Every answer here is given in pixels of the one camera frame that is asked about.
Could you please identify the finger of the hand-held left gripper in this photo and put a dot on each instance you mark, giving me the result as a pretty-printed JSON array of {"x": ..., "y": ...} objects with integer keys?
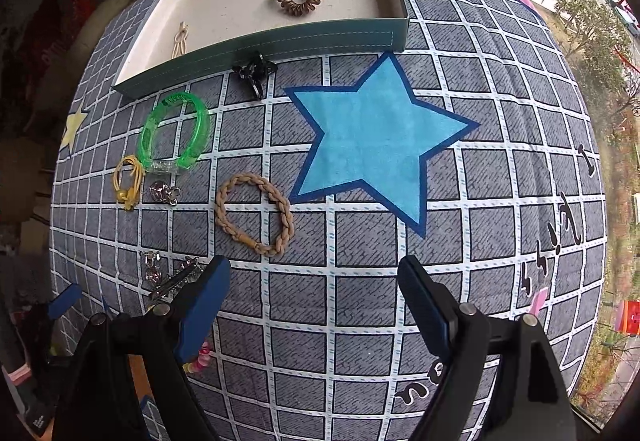
[{"x": 65, "y": 301}]

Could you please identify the black hair claw clip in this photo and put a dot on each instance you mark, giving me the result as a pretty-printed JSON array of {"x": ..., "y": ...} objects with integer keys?
[{"x": 254, "y": 71}]

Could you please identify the green translucent bangle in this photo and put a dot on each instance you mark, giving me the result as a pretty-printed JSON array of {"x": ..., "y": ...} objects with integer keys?
[{"x": 201, "y": 131}]

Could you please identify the silver charm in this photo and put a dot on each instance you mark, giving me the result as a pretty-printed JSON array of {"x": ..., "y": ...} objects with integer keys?
[{"x": 161, "y": 192}]

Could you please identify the silver earring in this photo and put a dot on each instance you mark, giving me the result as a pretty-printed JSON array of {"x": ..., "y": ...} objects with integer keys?
[{"x": 151, "y": 276}]

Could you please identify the silver hair clip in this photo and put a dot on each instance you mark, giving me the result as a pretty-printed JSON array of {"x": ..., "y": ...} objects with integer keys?
[{"x": 172, "y": 281}]

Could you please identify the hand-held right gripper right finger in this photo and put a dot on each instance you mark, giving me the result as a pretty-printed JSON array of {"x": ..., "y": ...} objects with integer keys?
[{"x": 425, "y": 306}]

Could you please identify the green tree outdoors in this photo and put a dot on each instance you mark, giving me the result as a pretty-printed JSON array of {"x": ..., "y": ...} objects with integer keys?
[{"x": 590, "y": 21}]

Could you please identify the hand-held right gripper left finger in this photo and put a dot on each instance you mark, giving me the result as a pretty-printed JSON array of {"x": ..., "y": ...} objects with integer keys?
[{"x": 202, "y": 316}]

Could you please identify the white shallow tray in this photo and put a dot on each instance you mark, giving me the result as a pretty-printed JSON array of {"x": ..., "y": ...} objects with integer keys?
[{"x": 240, "y": 16}]

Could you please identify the red cushion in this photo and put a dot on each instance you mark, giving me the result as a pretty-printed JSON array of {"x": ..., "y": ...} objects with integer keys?
[{"x": 55, "y": 21}]

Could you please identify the grey checked star blanket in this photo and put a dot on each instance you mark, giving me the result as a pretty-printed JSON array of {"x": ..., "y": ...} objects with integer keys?
[{"x": 350, "y": 296}]

